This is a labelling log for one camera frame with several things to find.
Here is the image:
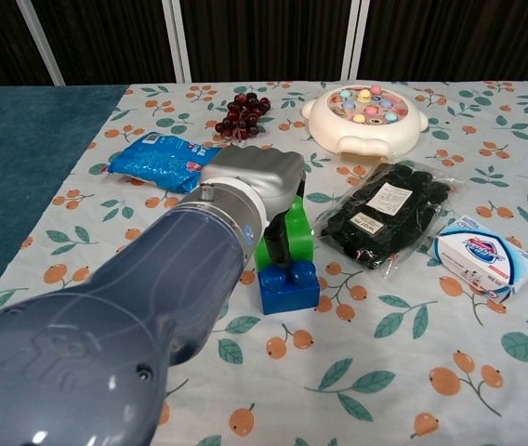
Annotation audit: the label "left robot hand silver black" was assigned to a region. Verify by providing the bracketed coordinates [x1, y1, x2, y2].
[198, 145, 306, 269]

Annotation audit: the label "green toy building block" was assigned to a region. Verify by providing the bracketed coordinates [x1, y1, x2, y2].
[253, 195, 315, 275]

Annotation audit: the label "dark red grape bunch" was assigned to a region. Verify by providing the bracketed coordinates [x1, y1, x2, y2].
[214, 92, 271, 141]

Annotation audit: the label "blue snack bag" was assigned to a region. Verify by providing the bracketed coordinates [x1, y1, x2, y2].
[101, 131, 226, 195]

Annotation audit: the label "cream fishing game toy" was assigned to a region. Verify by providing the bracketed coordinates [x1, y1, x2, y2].
[301, 84, 430, 161]

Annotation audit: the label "blue toy building block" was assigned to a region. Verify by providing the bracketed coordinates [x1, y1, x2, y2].
[257, 260, 321, 316]

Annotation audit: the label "black gloves in plastic bag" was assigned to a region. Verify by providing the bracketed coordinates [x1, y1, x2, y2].
[310, 161, 469, 281]

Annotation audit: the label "floral patterned tablecloth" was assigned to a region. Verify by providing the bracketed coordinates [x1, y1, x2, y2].
[0, 81, 528, 446]

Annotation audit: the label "white blue soap box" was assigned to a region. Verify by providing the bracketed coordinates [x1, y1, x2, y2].
[433, 215, 528, 304]

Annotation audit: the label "teal table cover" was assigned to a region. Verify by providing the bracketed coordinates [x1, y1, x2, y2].
[0, 85, 128, 323]

